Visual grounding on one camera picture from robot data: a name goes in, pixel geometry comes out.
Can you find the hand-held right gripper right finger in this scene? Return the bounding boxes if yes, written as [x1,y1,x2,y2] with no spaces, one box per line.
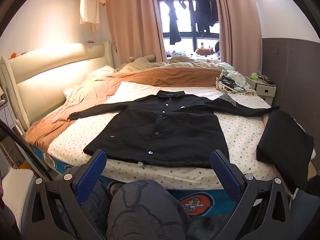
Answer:
[210,150,310,240]

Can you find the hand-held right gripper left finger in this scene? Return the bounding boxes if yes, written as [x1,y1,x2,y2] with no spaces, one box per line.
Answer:
[15,149,108,240]

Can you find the white pillow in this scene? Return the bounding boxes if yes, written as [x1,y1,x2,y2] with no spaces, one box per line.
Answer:
[87,65,116,77]

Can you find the white hanging shirt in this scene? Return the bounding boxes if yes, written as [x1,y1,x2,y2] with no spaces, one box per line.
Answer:
[79,0,100,32]

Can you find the cream nightstand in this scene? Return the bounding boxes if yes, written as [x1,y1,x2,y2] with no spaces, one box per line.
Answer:
[246,72,277,105]

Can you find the black cables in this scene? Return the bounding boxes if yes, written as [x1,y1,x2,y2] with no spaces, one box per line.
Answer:
[220,76,247,92]

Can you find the bed with blue printed side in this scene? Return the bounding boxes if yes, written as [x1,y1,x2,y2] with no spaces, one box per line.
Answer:
[30,145,227,217]

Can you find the cluster of dark hanging clothes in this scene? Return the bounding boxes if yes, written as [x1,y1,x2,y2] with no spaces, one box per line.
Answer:
[191,0,217,34]

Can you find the folded black garment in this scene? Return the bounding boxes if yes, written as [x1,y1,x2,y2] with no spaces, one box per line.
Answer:
[256,109,315,195]

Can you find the white floral bed sheet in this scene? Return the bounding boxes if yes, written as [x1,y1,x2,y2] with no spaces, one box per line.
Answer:
[47,81,280,190]

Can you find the pink curtain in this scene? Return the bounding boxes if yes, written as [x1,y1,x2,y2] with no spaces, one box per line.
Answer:
[211,0,263,73]
[105,0,167,67]

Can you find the orange blanket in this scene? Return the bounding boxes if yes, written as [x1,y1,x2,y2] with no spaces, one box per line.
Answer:
[25,67,224,147]

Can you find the black button-up shirt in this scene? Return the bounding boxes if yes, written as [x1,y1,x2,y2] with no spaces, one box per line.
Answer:
[68,90,280,168]

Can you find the long dark hanging garment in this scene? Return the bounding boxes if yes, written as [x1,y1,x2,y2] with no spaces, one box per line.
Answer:
[168,0,182,45]

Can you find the brown plush toy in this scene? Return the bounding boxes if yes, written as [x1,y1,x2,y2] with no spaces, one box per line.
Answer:
[195,47,215,56]

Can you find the window with dark frame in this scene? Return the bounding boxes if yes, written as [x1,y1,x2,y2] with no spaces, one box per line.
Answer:
[156,0,220,58]

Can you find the black curved hose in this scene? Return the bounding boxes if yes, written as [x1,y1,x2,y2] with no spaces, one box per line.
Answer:
[0,119,54,182]

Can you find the cream padded headboard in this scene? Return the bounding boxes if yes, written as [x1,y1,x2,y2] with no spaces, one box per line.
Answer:
[0,40,113,133]

